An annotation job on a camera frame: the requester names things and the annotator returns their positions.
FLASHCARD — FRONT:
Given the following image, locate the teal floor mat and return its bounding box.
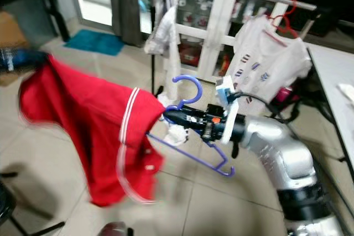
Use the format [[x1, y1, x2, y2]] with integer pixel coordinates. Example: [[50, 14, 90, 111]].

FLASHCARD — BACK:
[[64, 29, 125, 57]]

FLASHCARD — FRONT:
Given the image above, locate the grey curtain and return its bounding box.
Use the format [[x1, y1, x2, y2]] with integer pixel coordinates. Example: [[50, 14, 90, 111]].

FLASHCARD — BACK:
[[109, 0, 142, 48]]

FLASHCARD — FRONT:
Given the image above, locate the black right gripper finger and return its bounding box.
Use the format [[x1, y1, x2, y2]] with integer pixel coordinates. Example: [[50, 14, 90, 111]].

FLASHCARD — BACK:
[[164, 109, 204, 122], [169, 120, 204, 133]]

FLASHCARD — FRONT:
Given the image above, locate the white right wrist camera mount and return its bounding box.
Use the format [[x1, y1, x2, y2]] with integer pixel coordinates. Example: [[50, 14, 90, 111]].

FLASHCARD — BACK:
[[216, 76, 241, 143]]

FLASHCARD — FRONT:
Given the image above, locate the red plastic hanger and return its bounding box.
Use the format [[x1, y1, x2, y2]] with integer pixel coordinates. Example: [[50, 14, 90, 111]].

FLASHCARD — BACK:
[[261, 0, 303, 47]]

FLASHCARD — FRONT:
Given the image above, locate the purple plastic hanger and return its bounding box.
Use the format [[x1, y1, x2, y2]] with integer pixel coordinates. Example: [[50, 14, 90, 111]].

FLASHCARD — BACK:
[[147, 75, 236, 177]]

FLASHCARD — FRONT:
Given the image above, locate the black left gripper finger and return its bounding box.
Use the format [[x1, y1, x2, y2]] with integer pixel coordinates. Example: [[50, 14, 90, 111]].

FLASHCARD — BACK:
[[3, 62, 48, 75], [3, 48, 50, 62]]

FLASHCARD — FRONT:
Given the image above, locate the black chair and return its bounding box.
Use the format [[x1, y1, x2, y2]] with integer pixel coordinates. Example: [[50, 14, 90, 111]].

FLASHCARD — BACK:
[[0, 170, 66, 236]]

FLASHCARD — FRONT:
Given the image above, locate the red shirt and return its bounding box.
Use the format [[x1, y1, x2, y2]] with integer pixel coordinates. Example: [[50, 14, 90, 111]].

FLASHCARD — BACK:
[[19, 55, 166, 208]]

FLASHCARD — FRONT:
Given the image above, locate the white glass-door cabinet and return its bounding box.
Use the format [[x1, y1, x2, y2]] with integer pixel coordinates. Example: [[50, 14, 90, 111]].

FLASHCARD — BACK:
[[133, 0, 302, 82]]

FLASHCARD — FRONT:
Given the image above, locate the white printed t-shirt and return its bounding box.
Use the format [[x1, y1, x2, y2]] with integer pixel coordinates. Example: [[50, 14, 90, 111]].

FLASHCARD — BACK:
[[221, 15, 313, 109]]

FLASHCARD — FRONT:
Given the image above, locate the white patterned hanging garment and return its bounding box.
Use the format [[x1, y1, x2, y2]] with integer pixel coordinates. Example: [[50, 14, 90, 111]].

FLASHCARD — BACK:
[[144, 0, 186, 147]]

